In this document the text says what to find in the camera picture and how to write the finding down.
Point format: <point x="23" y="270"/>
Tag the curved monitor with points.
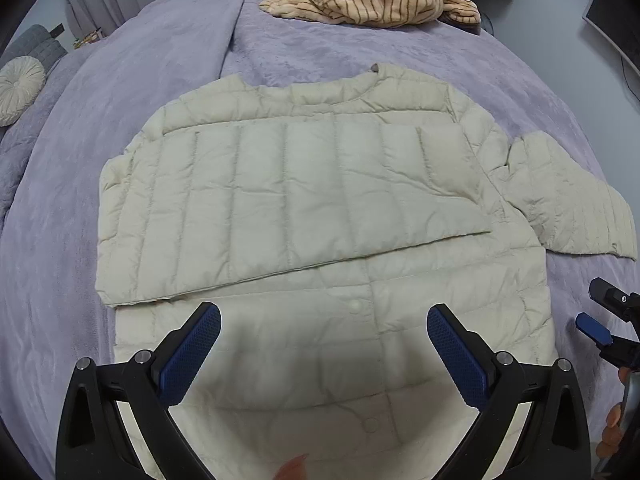
<point x="615" y="15"/>

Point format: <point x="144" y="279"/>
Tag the purple fleece blanket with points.
<point x="125" y="85"/>

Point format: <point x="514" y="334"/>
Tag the person's left hand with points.
<point x="295" y="467"/>

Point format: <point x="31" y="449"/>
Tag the grey quilted cushion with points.
<point x="35" y="42"/>

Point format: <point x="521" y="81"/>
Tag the person's right hand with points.
<point x="612" y="425"/>

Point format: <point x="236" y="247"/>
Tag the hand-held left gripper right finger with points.
<point x="457" y="350"/>

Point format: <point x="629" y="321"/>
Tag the cream quilted puffer jacket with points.
<point x="300" y="185"/>

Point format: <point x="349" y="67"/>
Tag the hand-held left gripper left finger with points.
<point x="192" y="350"/>

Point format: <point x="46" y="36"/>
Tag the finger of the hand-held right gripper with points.
<point x="612" y="297"/>
<point x="592" y="329"/>

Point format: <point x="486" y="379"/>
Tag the round pleated cream pillow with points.
<point x="17" y="90"/>

